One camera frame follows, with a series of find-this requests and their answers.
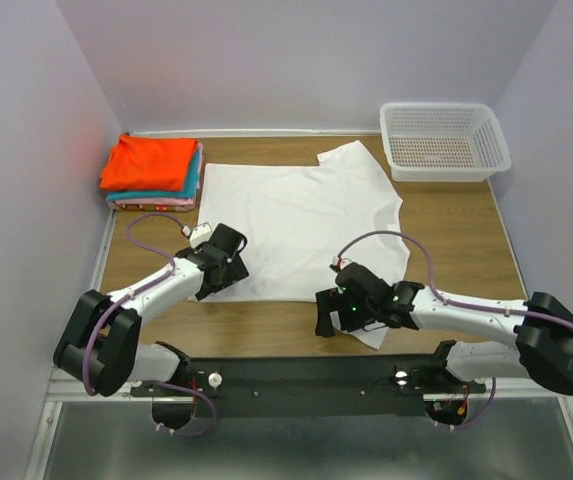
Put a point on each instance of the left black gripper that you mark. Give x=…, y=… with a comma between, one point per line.
x=235, y=272

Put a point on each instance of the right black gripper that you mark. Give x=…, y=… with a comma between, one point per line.
x=330, y=300

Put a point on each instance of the white t shirt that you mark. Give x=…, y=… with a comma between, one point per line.
x=297, y=218

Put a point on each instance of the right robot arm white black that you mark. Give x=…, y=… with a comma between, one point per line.
x=530, y=339

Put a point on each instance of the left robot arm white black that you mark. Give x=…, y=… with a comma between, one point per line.
x=100, y=345

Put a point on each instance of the pink folded t shirt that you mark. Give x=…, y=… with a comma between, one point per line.
x=158, y=204

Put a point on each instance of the teal folded t shirt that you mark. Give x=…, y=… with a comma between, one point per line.
x=189, y=189

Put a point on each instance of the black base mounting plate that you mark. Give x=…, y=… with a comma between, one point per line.
x=321, y=386

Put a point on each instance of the orange folded t shirt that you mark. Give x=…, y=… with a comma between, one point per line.
x=144, y=163

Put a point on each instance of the white back edge strip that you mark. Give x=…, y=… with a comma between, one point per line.
x=254, y=133

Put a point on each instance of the white plastic basket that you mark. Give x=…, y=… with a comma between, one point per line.
x=442, y=142

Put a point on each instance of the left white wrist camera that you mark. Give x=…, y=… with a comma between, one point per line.
x=197, y=235

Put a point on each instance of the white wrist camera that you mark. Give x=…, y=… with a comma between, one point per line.
x=338, y=263
x=197, y=235

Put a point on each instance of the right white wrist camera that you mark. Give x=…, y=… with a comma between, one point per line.
x=338, y=263

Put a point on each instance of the aluminium frame rail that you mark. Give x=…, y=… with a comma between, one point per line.
x=174, y=406

